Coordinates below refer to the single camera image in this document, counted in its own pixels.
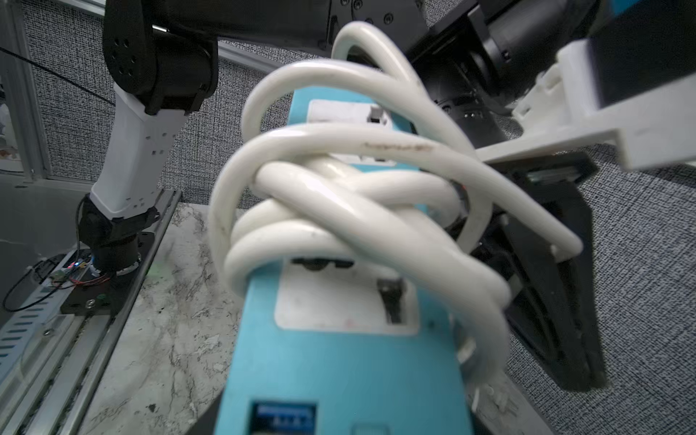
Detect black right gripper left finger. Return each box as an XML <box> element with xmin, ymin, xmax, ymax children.
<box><xmin>186</xmin><ymin>393</ymin><xmax>223</xmax><ymax>435</ymax></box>

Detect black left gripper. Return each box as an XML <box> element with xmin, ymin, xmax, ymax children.
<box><xmin>428</xmin><ymin>91</ymin><xmax>599</xmax><ymax>257</ymax></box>

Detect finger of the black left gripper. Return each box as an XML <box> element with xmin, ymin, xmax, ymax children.
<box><xmin>489</xmin><ymin>181</ymin><xmax>606</xmax><ymax>392</ymax></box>

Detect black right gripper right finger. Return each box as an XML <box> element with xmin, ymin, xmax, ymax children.
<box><xmin>468</xmin><ymin>372</ymin><xmax>555</xmax><ymax>435</ymax></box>

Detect white cord of wall strip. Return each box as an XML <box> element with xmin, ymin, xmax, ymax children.
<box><xmin>207</xmin><ymin>20</ymin><xmax>584</xmax><ymax>393</ymax></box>

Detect teal power strip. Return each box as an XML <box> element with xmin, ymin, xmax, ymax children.
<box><xmin>213</xmin><ymin>86</ymin><xmax>475</xmax><ymax>435</ymax></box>

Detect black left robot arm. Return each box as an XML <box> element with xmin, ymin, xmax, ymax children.
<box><xmin>78</xmin><ymin>1</ymin><xmax>607</xmax><ymax>392</ymax></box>

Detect aluminium front rail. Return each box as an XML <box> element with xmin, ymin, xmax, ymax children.
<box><xmin>1</xmin><ymin>188</ymin><xmax>181</xmax><ymax>434</ymax></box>

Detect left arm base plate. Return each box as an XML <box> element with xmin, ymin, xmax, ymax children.
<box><xmin>60</xmin><ymin>232</ymin><xmax>155</xmax><ymax>316</ymax></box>

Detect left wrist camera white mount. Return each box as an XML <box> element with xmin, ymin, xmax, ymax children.
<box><xmin>475</xmin><ymin>0</ymin><xmax>696</xmax><ymax>170</ymax></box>

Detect white slotted cable duct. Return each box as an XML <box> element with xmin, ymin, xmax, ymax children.
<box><xmin>1</xmin><ymin>253</ymin><xmax>74</xmax><ymax>380</ymax></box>

